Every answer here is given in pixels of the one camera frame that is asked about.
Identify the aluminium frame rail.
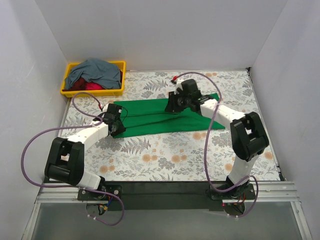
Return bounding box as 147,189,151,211
22,181,314,240

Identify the yellow plastic bin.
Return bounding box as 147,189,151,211
60,60,127,98

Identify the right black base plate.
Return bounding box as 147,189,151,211
206,183,256,201

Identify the magenta t-shirt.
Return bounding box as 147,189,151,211
85,82,104,91

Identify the green t-shirt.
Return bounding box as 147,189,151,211
114,98,211,138

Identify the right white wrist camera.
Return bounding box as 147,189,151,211
171,76,184,95

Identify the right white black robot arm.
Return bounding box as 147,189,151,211
165,77,269,199

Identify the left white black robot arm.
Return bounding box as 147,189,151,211
44,103,126,200

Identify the grey-blue t-shirt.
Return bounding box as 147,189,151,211
64,58,122,91

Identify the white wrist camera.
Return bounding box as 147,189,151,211
171,76,184,95
98,103,110,112

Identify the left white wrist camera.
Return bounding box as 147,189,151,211
98,103,110,112

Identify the dark red t-shirt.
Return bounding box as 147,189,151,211
61,68,124,92

